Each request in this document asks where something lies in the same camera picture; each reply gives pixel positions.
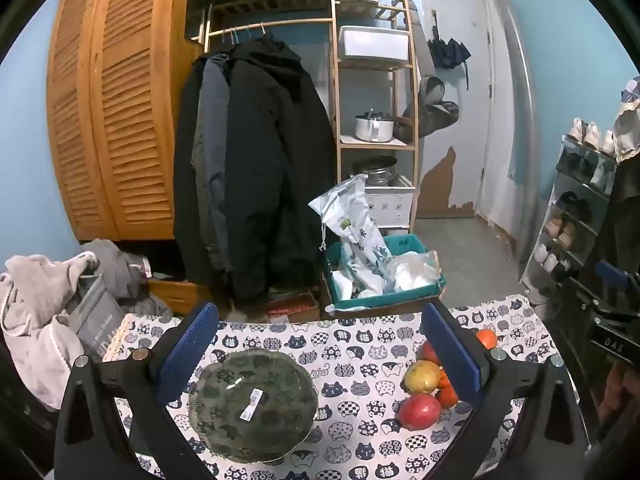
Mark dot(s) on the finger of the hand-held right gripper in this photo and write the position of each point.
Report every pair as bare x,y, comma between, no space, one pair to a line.
607,308
612,274

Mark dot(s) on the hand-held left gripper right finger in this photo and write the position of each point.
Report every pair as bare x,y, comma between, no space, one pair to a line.
452,355

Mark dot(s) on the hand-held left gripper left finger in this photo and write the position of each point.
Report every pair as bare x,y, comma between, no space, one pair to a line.
187,350

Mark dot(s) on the orange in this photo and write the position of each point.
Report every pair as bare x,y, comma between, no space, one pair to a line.
487,338
447,397
443,378

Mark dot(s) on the yellow-green mango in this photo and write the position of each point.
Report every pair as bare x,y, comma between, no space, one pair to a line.
421,376

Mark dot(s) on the large red apple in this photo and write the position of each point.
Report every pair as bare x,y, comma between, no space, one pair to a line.
419,411

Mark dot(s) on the green glass plate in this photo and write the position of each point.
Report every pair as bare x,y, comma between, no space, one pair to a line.
252,405

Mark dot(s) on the person's right hand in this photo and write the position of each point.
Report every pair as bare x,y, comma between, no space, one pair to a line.
620,395

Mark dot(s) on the small red apple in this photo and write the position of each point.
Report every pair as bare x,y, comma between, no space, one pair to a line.
426,352

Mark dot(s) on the wooden drawer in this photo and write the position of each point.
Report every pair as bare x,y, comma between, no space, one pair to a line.
175,292

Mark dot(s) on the dark cloth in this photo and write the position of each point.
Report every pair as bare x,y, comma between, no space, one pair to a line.
620,210

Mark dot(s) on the rows of shoes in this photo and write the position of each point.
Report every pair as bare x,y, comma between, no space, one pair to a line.
562,230

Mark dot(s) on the clear plastic bag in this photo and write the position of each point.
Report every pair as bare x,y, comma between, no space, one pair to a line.
415,272

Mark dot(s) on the grey storage bag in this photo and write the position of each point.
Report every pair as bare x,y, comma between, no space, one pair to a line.
97,315

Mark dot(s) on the teal plastic crate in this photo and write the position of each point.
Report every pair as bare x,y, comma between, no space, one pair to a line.
370,300

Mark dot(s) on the metal shoe rack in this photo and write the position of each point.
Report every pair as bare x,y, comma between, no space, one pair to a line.
565,185

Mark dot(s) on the cat print tablecloth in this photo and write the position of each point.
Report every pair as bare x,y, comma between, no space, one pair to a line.
350,355

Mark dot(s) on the grey clothes pile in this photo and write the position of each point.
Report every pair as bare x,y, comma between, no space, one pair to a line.
120,270

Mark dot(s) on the cardboard box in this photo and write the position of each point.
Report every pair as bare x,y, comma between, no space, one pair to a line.
292,307

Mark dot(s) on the white patterned crate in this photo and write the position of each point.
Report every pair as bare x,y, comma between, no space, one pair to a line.
392,207

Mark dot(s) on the light grey fleece robe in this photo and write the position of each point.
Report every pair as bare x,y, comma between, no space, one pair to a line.
30,320

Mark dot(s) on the dark coat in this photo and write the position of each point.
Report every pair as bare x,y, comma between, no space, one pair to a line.
185,185

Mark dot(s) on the grey pipe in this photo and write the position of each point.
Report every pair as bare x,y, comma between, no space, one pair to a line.
522,135

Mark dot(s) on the printed plastic bag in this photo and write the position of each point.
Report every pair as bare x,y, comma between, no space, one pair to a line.
350,220

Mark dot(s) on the white door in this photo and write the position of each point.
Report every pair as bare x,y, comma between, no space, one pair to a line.
465,135

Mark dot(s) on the black hooded coat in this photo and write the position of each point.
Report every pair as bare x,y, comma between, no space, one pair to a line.
280,160

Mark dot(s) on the grey jacket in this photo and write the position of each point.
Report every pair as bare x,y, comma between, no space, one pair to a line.
215,135

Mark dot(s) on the grey hanging bag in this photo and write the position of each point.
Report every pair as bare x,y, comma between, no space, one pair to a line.
432,107

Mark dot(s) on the wooden louvred wardrobe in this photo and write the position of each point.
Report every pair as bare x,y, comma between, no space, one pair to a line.
115,110

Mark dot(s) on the wooden shelf unit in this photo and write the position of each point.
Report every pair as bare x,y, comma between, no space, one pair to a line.
336,110

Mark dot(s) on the dark folded umbrella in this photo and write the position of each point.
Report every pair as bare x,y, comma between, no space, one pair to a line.
450,50

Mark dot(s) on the wooden clothes rack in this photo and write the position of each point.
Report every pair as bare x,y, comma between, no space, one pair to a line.
270,7

